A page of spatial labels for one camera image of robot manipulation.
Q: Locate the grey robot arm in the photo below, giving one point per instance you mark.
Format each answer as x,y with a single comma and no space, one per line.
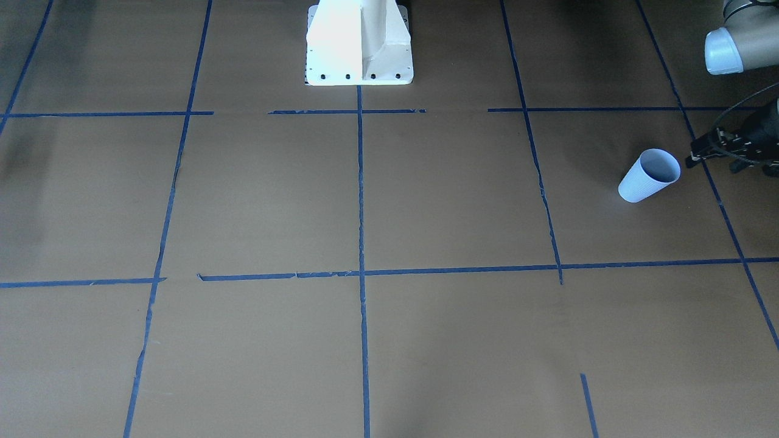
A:
748,40

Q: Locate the light blue ribbed cup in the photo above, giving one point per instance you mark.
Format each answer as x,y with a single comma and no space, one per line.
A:
654,170

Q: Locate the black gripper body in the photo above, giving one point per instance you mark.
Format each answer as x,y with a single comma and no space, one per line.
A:
762,135

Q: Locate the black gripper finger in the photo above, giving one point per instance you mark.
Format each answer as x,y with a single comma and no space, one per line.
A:
694,160
703,145

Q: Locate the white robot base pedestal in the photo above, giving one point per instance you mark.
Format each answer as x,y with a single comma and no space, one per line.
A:
359,43

